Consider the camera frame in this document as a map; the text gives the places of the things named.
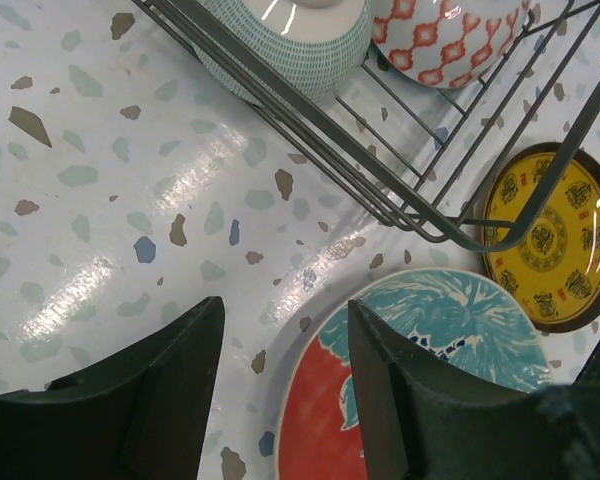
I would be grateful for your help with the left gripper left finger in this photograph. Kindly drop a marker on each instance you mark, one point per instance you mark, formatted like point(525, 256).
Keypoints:
point(140, 413)

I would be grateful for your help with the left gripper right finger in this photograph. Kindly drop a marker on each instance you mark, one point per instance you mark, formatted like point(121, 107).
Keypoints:
point(422, 418)

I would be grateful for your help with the wire dish rack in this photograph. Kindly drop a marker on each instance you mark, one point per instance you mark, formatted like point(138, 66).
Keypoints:
point(392, 195)

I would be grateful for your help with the blue patterned bowl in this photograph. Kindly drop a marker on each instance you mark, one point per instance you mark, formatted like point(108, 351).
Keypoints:
point(446, 43)

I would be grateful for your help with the light blue bowl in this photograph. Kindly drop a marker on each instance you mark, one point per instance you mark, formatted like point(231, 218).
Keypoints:
point(312, 44)

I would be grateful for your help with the red and blue plate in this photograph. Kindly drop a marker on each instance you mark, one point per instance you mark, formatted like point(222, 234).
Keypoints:
point(459, 316)

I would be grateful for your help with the right yellow patterned plate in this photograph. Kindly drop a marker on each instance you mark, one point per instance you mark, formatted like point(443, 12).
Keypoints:
point(554, 271)

